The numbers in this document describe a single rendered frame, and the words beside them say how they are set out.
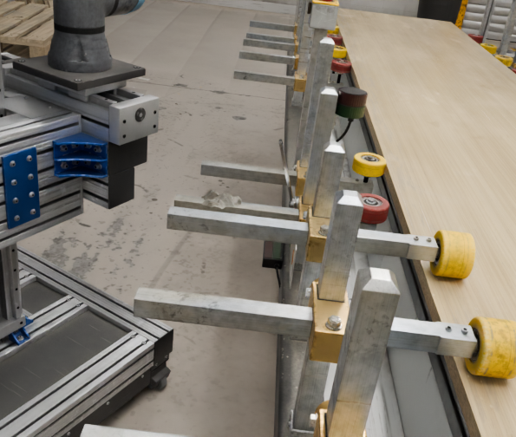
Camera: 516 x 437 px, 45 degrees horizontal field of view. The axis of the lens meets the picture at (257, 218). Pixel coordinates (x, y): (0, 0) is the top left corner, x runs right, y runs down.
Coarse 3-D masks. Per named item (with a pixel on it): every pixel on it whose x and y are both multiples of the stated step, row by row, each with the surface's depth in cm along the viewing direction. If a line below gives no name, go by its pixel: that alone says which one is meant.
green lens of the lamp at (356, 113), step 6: (336, 102) 125; (336, 108) 125; (342, 108) 124; (348, 108) 123; (354, 108) 123; (360, 108) 124; (342, 114) 124; (348, 114) 124; (354, 114) 124; (360, 114) 124
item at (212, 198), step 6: (210, 192) 133; (216, 192) 133; (222, 192) 132; (204, 198) 133; (210, 198) 133; (216, 198) 132; (222, 198) 132; (228, 198) 132; (234, 198) 133; (204, 204) 131; (210, 204) 130; (216, 204) 130; (222, 204) 131; (228, 204) 131; (234, 204) 132; (240, 204) 133
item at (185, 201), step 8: (176, 200) 132; (184, 200) 132; (192, 200) 132; (200, 200) 133; (192, 208) 132; (200, 208) 132; (208, 208) 132; (216, 208) 132; (224, 208) 132; (232, 208) 132; (240, 208) 132; (248, 208) 132; (256, 208) 132; (264, 208) 133; (272, 208) 133; (280, 208) 134; (288, 208) 134; (256, 216) 132; (264, 216) 132; (272, 216) 132; (280, 216) 132; (288, 216) 132; (296, 216) 132; (360, 224) 132; (368, 224) 132
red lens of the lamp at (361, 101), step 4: (340, 92) 123; (340, 96) 123; (344, 96) 123; (348, 96) 122; (352, 96) 122; (356, 96) 122; (360, 96) 122; (364, 96) 123; (340, 100) 124; (344, 100) 123; (348, 100) 122; (352, 100) 122; (356, 100) 122; (360, 100) 123; (364, 100) 123; (344, 104) 123; (348, 104) 123; (352, 104) 123; (356, 104) 123; (360, 104) 123; (364, 104) 124
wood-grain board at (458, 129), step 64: (384, 64) 248; (448, 64) 262; (384, 128) 177; (448, 128) 183; (512, 128) 190; (448, 192) 141; (512, 192) 145; (512, 256) 118; (448, 320) 97; (512, 384) 85
